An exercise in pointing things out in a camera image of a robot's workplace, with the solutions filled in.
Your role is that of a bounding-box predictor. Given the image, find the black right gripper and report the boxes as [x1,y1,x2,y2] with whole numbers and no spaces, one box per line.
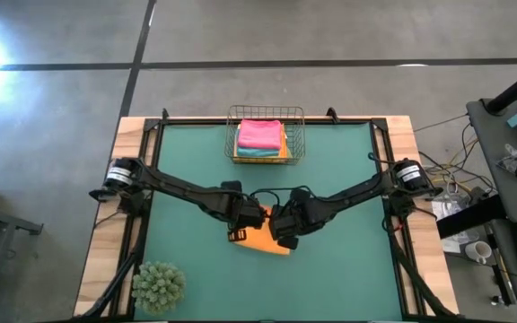
[268,188,328,251]

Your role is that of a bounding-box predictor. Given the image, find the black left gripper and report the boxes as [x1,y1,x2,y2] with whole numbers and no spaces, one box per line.
[220,179,268,243]

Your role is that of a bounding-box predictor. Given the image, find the orange microfiber towel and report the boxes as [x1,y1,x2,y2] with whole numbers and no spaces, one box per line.
[232,204,292,257]
[278,124,290,160]

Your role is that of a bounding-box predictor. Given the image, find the yellow microfiber towel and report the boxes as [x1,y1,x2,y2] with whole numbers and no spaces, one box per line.
[232,154,294,164]

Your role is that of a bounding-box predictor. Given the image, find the teal microfiber towel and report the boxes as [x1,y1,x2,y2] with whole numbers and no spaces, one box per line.
[234,129,282,159]

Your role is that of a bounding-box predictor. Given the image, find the pink microfiber towel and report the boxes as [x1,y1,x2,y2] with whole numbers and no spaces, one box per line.
[237,118,285,151]

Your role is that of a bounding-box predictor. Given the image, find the green table mat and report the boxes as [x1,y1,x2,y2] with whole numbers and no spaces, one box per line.
[144,120,403,322]

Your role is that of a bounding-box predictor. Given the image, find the pale green chenille mitt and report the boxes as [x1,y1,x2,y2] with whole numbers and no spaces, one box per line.
[131,260,188,316]

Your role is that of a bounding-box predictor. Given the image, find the black desk leg beam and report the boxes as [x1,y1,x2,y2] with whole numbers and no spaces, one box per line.
[435,193,506,240]

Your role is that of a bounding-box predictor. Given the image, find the white mug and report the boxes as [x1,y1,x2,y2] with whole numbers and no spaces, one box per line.
[464,240,493,265]

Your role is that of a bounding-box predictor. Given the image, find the grey desk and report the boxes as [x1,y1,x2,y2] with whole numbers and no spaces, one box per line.
[466,95,517,323]

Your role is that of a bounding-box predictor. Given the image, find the black floor stand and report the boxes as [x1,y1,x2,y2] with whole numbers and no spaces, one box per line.
[0,200,44,237]

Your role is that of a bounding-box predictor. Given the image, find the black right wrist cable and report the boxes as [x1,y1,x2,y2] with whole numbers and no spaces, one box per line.
[249,184,318,208]

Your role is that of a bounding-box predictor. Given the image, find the black wire basket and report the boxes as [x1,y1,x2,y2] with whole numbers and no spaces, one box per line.
[224,104,307,166]

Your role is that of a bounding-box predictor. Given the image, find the black metal rig frame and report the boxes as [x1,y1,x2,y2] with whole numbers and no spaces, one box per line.
[78,106,461,323]

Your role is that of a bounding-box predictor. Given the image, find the black floor cable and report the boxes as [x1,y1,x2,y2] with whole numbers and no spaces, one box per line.
[418,150,495,192]

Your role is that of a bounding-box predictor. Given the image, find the yellow floor cable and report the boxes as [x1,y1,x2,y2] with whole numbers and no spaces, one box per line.
[447,137,480,168]

